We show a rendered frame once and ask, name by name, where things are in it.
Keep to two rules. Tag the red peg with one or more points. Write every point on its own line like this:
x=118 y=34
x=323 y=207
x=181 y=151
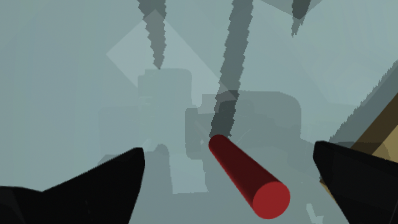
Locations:
x=266 y=195

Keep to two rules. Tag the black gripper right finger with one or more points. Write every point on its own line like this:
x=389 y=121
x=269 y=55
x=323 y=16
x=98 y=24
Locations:
x=364 y=186

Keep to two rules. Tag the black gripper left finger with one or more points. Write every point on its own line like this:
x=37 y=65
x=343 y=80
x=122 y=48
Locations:
x=106 y=194

